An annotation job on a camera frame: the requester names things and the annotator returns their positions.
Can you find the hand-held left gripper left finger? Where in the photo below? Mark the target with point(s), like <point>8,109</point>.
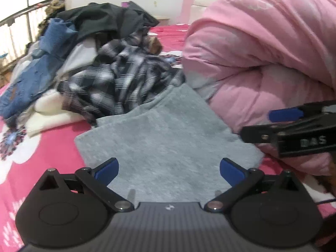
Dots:
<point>107,172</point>

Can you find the pink floral blanket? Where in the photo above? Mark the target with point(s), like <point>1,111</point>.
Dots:
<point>52,157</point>

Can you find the brown cloth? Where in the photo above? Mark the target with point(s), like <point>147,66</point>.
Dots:
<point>155,46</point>

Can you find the window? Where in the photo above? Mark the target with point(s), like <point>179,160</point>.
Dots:
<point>23,18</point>

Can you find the small bedside shelf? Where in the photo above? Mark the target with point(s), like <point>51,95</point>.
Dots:
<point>164,21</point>

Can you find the black white plaid shirt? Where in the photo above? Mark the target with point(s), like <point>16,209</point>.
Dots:
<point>126,84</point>

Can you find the cream white garment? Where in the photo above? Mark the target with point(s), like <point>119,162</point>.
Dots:
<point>50,115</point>

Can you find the grey sweatpants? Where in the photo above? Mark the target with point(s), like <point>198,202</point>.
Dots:
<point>168,141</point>

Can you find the light grey garment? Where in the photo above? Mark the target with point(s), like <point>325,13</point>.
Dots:
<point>78,57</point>

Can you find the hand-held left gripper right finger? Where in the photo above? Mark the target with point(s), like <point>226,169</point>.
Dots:
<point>231,172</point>

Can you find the black garment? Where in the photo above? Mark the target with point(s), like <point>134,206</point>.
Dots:
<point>105,18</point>

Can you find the pink quilt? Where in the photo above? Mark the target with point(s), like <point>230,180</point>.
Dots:
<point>249,44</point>

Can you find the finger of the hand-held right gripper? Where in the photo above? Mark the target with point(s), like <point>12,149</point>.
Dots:
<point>284,115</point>
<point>257,134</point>

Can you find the blue jeans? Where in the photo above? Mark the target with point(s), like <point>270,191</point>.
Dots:
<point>29,81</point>

